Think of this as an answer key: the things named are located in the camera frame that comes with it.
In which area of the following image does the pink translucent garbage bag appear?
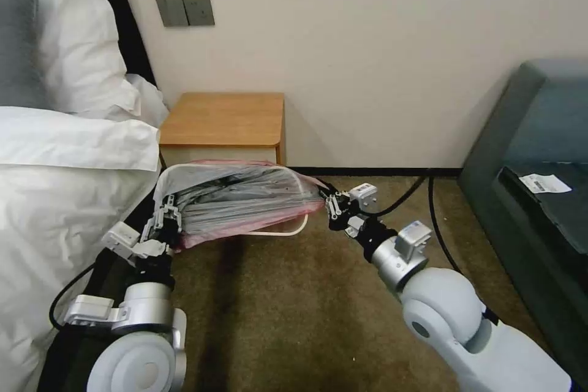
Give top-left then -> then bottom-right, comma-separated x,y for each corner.
173,158 -> 335,254

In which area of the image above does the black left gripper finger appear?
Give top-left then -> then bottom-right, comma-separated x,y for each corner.
133,239 -> 175,258
142,195 -> 181,241

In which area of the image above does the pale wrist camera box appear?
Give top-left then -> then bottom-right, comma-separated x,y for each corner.
100,220 -> 140,256
347,183 -> 379,207

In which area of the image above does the wooden nightstand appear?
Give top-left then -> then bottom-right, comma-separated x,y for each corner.
158,92 -> 287,170

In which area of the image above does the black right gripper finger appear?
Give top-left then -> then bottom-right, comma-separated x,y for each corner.
320,187 -> 353,209
325,206 -> 351,232

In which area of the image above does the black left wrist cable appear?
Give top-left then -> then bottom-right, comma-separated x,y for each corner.
49,263 -> 107,331

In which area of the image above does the white flanged pillow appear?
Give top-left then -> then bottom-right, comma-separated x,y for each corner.
0,105 -> 162,173

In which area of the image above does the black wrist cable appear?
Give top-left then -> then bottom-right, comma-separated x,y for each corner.
49,263 -> 107,331
367,167 -> 467,276

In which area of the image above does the grey pillow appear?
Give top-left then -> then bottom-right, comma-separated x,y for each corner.
0,0 -> 48,109

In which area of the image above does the white duvet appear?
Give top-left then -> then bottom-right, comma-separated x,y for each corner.
0,163 -> 159,392

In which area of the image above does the black headboard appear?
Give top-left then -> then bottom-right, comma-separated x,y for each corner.
104,0 -> 160,91

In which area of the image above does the dark green sofa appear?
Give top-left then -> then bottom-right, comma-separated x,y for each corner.
456,58 -> 588,366

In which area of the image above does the grey wall socket panel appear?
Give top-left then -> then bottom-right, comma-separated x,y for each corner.
182,0 -> 216,26

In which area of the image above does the white paper label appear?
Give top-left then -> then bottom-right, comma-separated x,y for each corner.
521,172 -> 573,194

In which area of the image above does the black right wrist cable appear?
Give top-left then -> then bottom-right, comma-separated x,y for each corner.
367,167 -> 467,276

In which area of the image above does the grey wall switch panel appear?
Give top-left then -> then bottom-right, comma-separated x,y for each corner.
154,0 -> 187,28

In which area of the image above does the large white pillow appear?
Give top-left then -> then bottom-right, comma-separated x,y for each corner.
0,0 -> 171,129

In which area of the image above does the white plastic trash can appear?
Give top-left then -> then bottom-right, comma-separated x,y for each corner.
154,161 -> 323,240

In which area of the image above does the black flat box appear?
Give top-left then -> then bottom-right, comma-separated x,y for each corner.
497,164 -> 588,284

